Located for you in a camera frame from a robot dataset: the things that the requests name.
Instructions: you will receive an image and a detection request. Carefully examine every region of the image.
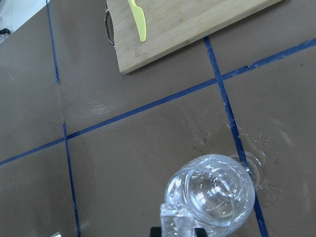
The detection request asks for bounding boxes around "bamboo cutting board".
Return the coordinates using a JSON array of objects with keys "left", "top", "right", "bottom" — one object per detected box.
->
[{"left": 107, "top": 0, "right": 277, "bottom": 74}]

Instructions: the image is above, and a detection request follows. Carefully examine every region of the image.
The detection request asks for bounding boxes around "yellow plastic knife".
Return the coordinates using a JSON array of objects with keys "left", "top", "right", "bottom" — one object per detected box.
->
[{"left": 128, "top": 0, "right": 147, "bottom": 42}]

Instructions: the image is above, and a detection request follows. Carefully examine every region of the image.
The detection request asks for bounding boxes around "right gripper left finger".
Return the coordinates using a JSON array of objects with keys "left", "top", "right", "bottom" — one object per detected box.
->
[{"left": 150, "top": 227, "right": 162, "bottom": 237}]

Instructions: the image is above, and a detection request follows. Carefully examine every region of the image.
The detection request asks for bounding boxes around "clear wine glass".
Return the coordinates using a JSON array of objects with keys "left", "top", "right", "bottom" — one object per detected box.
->
[{"left": 164, "top": 153, "right": 264, "bottom": 237}]

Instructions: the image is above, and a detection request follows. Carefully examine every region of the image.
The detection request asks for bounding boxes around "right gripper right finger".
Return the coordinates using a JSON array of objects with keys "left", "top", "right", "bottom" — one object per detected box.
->
[{"left": 195, "top": 228, "right": 205, "bottom": 237}]

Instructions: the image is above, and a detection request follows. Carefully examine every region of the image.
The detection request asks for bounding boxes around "clear ice cube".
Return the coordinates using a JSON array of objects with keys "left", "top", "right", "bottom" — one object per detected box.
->
[{"left": 160, "top": 203, "right": 194, "bottom": 237}]

